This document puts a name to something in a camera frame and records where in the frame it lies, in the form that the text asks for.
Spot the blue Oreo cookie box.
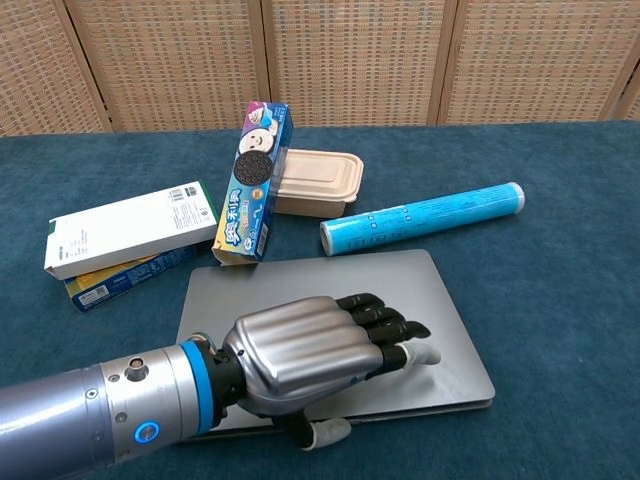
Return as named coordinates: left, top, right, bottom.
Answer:
left=211, top=101, right=294, bottom=266

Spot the beige lidded food container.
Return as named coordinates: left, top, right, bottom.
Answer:
left=273, top=147, right=365, bottom=218

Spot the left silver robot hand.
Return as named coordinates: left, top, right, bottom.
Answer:
left=212, top=292, right=442, bottom=451

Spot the woven bamboo folding screen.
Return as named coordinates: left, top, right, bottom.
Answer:
left=0, top=0, right=640, bottom=139

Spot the white cardboard box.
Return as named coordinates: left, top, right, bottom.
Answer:
left=43, top=180, right=219, bottom=281

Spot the blue felt table cover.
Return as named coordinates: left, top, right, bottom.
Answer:
left=0, top=119, right=640, bottom=480

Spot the blue plastic wrap roll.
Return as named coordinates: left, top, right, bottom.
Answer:
left=319, top=181, right=526, bottom=259

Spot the silver laptop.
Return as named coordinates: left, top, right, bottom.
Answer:
left=175, top=248, right=496, bottom=441

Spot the blue and yellow box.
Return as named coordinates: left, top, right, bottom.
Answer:
left=63, top=243, right=198, bottom=313

